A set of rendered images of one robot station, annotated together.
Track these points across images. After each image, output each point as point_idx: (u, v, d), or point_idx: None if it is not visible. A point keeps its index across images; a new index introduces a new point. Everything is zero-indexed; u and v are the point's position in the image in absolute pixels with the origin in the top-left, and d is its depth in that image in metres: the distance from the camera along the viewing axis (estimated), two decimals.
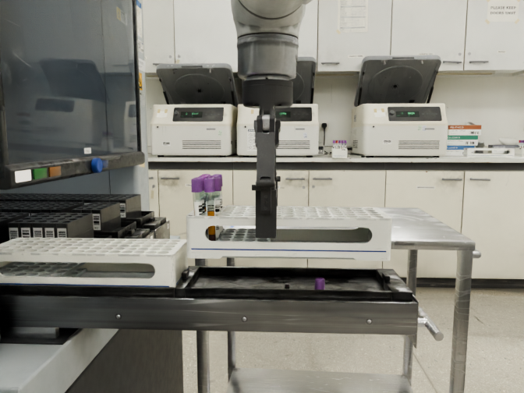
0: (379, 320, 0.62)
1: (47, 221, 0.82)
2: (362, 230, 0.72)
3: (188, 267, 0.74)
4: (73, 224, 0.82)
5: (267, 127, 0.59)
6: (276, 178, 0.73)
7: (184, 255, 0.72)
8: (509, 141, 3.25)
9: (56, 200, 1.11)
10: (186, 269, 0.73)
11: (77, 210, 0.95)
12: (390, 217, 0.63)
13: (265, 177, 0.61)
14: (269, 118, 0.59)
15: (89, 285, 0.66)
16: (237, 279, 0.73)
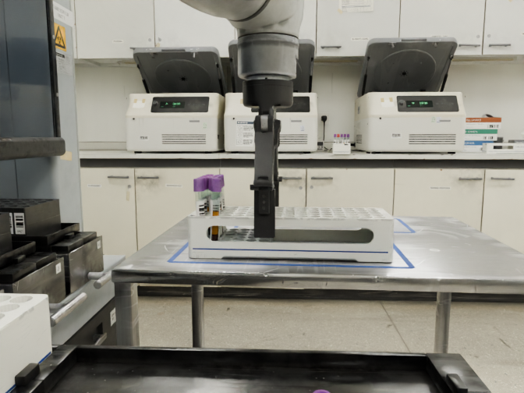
0: None
1: None
2: (366, 231, 0.72)
3: (50, 352, 0.37)
4: None
5: (266, 127, 0.60)
6: (277, 178, 0.73)
7: (33, 331, 0.35)
8: None
9: None
10: (44, 356, 0.36)
11: None
12: (392, 218, 0.62)
13: (263, 177, 0.61)
14: (267, 118, 0.59)
15: None
16: (145, 378, 0.36)
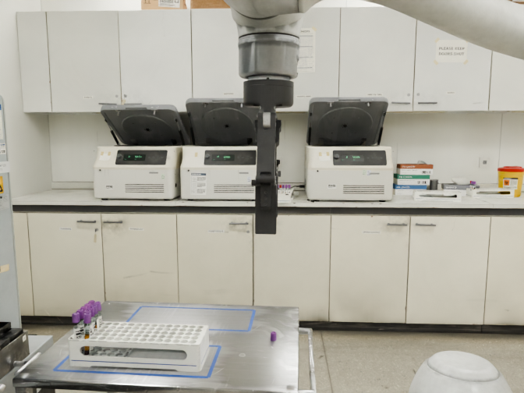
0: None
1: None
2: None
3: None
4: None
5: (268, 123, 0.59)
6: (277, 173, 0.74)
7: None
8: (462, 181, 3.21)
9: None
10: None
11: None
12: (198, 344, 0.94)
13: (265, 172, 0.60)
14: (270, 115, 0.59)
15: None
16: None
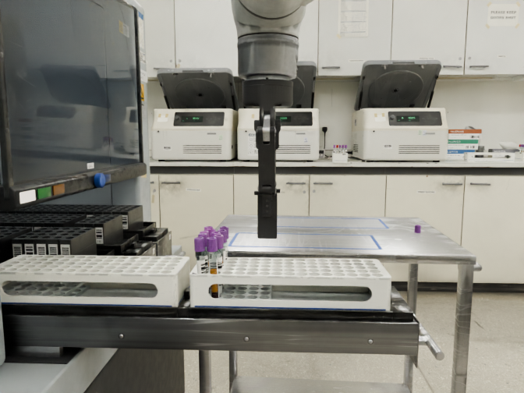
0: (380, 340, 0.63)
1: (51, 236, 0.83)
2: None
3: (189, 285, 0.74)
4: (76, 240, 0.83)
5: (267, 139, 0.61)
6: (275, 188, 0.68)
7: (186, 273, 0.72)
8: (509, 145, 3.26)
9: (58, 212, 1.11)
10: (189, 286, 0.74)
11: (80, 224, 0.96)
12: (389, 277, 0.64)
13: (267, 184, 0.65)
14: (269, 131, 0.60)
15: (92, 304, 0.66)
16: None
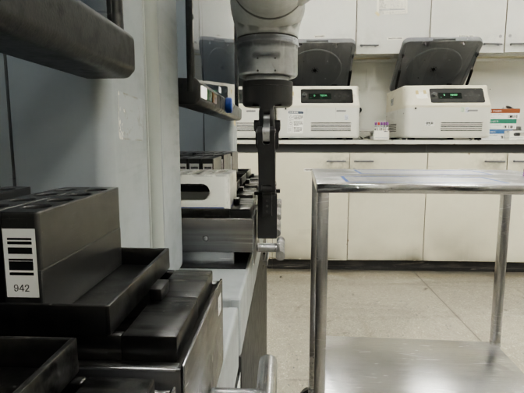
0: (215, 236, 0.62)
1: (188, 157, 0.80)
2: None
3: None
4: (215, 161, 0.79)
5: None
6: None
7: None
8: None
9: None
10: None
11: (200, 156, 0.92)
12: (227, 174, 0.63)
13: None
14: None
15: None
16: None
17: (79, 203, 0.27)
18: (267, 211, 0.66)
